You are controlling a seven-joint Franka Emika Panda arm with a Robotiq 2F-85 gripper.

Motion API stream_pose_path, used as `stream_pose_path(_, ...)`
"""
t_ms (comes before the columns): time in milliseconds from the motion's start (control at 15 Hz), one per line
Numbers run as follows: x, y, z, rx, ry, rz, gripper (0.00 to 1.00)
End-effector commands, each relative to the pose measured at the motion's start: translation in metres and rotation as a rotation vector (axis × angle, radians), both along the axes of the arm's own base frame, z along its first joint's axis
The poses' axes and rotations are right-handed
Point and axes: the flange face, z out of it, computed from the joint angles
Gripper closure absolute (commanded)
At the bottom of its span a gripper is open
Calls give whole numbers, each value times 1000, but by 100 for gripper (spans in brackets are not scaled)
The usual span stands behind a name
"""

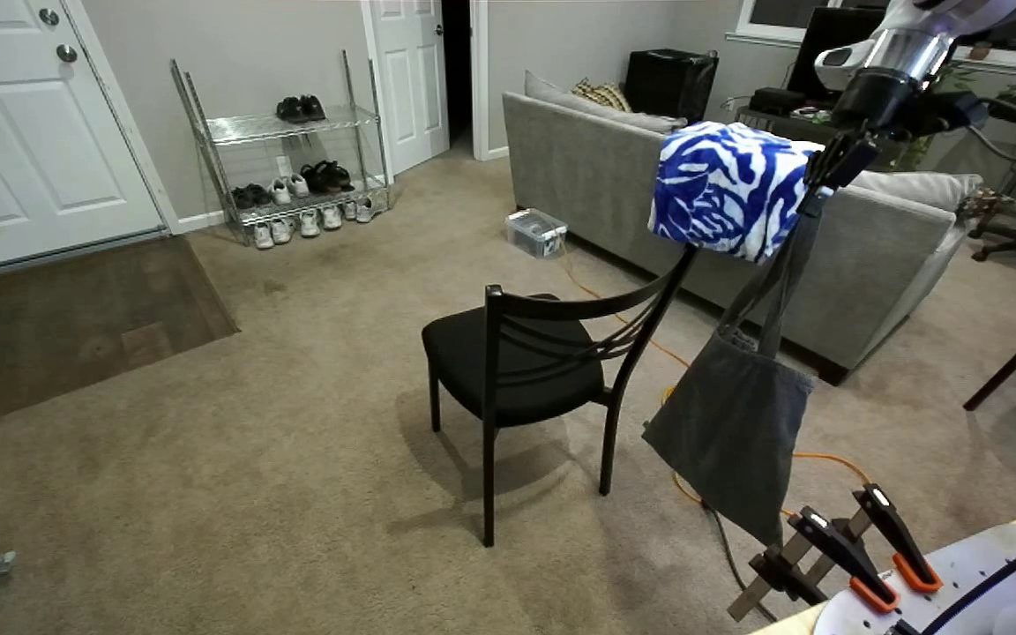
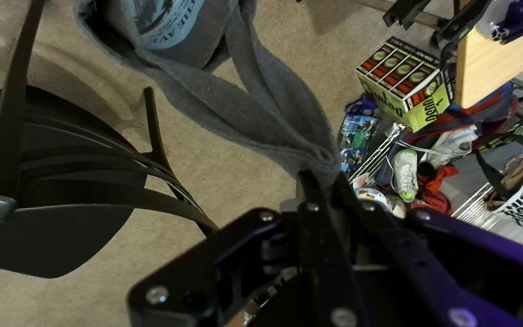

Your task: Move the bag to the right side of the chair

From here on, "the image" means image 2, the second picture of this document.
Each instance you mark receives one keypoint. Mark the red bag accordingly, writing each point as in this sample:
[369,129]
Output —
[440,183]

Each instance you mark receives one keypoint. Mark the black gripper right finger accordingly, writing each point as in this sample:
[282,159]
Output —
[431,278]

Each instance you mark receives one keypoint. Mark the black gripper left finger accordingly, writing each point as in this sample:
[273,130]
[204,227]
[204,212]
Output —
[328,265]

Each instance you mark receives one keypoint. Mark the black wooden chair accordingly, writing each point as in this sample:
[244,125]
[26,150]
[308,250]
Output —
[44,228]

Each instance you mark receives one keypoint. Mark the grey tote bag blue print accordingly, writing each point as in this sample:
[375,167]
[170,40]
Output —
[262,101]

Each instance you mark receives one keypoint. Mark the yellow golf ball box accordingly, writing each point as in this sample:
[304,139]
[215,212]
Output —
[404,81]

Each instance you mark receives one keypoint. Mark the purple aluminium extrusion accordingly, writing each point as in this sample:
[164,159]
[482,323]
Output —
[522,14]

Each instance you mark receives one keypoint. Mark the white black sneaker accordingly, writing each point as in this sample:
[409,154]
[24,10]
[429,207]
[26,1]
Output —
[458,141]

